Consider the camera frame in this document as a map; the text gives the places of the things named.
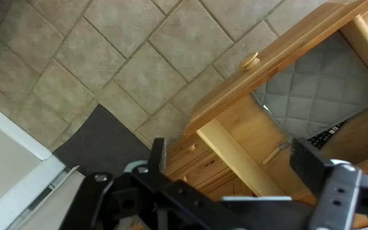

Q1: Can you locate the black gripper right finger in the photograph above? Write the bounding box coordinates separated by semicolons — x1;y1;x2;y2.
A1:
289;137;368;230

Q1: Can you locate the pine wood dresser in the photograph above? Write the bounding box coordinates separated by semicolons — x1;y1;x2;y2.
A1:
164;0;368;230

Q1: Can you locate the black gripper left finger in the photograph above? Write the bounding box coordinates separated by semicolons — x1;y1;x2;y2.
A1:
60;137;236;230

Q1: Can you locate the wooden drawer with round knob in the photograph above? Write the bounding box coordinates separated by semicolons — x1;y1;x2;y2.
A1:
165;134;224;177

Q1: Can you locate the dark grey floor mat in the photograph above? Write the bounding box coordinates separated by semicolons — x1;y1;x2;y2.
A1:
54;104;151;178

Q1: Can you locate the white appliance door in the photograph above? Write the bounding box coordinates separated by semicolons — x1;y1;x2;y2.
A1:
0;95;83;230

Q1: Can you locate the grey quilted pot holder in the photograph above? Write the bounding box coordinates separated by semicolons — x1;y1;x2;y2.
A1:
252;31;368;140

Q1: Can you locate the black remote control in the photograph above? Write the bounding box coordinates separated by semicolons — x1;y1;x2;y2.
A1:
307;120;348;151

